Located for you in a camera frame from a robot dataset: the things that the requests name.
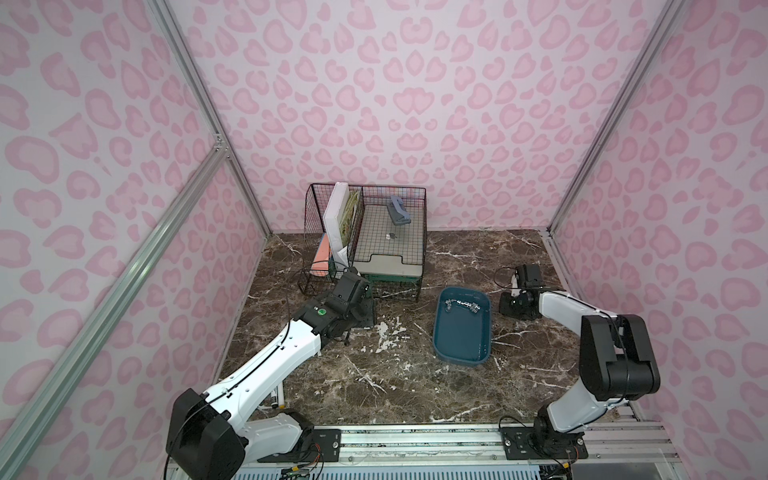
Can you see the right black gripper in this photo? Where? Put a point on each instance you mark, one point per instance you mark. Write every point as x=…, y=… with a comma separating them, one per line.
x=513, y=303

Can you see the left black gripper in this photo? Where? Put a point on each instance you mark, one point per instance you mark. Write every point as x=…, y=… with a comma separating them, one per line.
x=363, y=303

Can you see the teal plastic storage box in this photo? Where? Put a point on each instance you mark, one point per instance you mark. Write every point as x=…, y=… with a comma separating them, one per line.
x=461, y=337

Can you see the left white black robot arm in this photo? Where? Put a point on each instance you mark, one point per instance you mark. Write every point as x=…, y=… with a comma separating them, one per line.
x=212, y=435

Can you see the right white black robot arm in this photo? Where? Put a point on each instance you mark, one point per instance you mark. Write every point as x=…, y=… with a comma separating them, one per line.
x=616, y=365

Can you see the pink notebook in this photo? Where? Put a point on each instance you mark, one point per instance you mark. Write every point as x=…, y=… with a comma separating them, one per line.
x=320, y=265

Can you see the grey paper tray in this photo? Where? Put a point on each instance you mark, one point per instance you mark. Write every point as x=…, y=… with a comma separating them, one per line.
x=403, y=256

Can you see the green illustrated book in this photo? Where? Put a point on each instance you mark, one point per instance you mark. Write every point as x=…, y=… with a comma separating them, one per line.
x=347, y=216

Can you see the white board in organizer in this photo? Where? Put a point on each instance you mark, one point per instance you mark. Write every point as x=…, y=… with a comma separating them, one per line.
x=332, y=216

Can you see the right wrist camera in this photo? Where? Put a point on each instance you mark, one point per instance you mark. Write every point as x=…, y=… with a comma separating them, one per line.
x=528, y=277

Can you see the black wire mesh organizer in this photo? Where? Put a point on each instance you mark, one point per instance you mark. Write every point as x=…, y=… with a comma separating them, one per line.
x=383, y=287

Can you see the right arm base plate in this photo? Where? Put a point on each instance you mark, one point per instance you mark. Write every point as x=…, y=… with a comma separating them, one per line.
x=528, y=443

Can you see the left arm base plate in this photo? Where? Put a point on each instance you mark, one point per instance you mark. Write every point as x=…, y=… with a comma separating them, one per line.
x=315, y=445

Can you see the aluminium front rail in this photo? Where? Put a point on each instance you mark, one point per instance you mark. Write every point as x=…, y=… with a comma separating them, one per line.
x=625, y=441

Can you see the right aluminium frame post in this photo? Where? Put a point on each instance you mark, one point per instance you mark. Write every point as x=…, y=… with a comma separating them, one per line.
x=663, y=28

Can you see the aluminium frame post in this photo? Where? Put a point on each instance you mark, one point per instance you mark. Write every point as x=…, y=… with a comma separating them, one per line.
x=167, y=22
x=663, y=28

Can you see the left aluminium frame post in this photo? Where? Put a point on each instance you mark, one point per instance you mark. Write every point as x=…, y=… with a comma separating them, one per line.
x=167, y=22

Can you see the diagonal aluminium frame bar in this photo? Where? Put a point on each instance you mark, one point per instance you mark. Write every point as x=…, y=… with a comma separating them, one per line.
x=40, y=413

